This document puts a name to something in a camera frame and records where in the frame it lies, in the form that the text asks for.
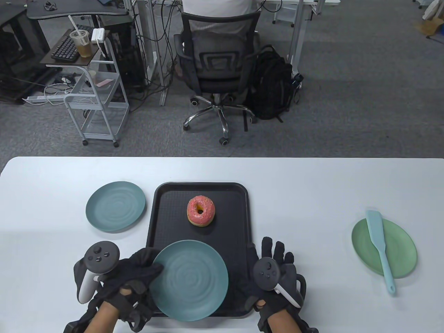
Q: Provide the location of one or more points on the white rolling cabinet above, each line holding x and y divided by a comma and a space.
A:
286, 14

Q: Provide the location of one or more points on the person's right hand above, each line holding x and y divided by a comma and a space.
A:
274, 251

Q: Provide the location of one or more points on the person's left forearm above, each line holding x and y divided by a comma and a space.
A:
100, 319

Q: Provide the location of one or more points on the cardboard box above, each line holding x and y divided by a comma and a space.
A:
432, 27

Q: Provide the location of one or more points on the white power strip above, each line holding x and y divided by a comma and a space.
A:
38, 99

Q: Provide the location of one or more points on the black mesh office chair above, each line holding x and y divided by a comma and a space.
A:
218, 62

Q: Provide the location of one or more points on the black handheld device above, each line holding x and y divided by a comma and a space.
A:
298, 80

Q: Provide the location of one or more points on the pink frosted mini donut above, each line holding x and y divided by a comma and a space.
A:
208, 218

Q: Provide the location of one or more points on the white desk frame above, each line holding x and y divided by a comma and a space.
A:
296, 41
152, 41

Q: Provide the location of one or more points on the black backpack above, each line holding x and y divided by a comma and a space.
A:
270, 86

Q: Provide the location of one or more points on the black desk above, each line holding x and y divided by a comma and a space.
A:
76, 8

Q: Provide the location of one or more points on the white power adapter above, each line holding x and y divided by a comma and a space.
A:
97, 35

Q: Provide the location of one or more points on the small clear cup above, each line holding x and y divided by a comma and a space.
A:
91, 75

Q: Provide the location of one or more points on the black keyboard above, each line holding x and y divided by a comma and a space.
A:
66, 48

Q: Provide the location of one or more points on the pink flat packet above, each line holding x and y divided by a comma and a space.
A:
104, 83

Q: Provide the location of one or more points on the green round plate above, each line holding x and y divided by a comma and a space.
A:
399, 249

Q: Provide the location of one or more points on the white plastic item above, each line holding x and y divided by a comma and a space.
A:
432, 10

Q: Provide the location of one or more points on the teal round plate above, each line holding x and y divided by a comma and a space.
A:
190, 281
115, 208

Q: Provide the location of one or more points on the person's right forearm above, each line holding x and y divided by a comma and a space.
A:
281, 326

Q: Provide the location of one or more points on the light blue dessert shovel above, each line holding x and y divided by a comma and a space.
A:
375, 229

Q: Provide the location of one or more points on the person's left hand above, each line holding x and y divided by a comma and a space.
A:
135, 274

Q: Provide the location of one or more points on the black baking tray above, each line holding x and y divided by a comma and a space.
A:
173, 222

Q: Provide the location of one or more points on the black computer tower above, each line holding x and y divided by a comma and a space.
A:
128, 62

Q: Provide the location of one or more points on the plastic drink cup with straw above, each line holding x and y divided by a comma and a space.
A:
83, 47

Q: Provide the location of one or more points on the white rolling cart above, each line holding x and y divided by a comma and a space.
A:
88, 59

